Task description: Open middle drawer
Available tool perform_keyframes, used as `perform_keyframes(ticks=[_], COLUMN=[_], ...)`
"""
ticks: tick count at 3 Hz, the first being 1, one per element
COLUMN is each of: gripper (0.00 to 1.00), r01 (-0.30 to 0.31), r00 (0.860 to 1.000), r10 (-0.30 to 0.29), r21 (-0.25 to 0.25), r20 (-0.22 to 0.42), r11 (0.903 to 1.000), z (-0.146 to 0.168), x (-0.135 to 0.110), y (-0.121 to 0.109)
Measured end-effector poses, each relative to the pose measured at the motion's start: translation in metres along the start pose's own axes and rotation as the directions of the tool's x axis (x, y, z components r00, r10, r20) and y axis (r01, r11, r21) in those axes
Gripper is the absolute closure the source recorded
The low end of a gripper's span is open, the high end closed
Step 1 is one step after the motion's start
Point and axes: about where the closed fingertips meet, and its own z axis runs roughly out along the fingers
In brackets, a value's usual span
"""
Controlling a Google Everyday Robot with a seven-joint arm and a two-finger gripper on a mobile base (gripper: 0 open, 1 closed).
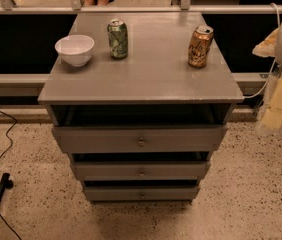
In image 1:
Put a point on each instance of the green soda can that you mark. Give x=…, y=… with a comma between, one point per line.
x=118, y=38

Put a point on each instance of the orange soda can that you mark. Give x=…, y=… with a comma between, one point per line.
x=199, y=46

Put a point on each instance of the grey drawer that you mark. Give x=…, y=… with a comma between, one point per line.
x=139, y=139
x=105, y=194
x=126, y=171

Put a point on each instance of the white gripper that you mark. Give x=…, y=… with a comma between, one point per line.
x=272, y=115

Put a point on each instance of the grey wooden drawer cabinet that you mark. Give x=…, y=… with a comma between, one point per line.
x=154, y=86

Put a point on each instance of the grey bottom drawer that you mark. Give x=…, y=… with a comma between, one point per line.
x=105, y=194

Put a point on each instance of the grey top drawer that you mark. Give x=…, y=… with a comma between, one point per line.
x=139, y=139

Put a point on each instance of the white ceramic bowl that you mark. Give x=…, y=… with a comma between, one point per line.
x=75, y=50

